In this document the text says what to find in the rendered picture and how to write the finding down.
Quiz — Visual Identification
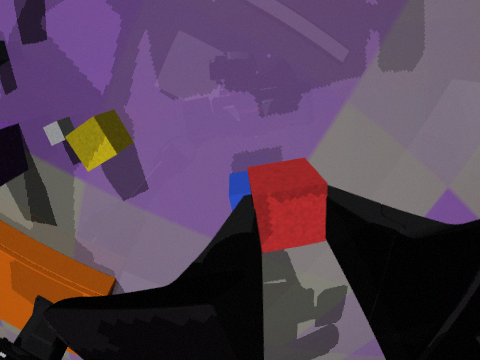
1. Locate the blue block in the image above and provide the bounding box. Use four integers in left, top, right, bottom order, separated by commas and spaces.
229, 171, 252, 212

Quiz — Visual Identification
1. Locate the yellow block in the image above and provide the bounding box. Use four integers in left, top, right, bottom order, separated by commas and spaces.
65, 109, 133, 172

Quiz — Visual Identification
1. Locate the red block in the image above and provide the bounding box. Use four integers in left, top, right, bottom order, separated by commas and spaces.
247, 157, 328, 253

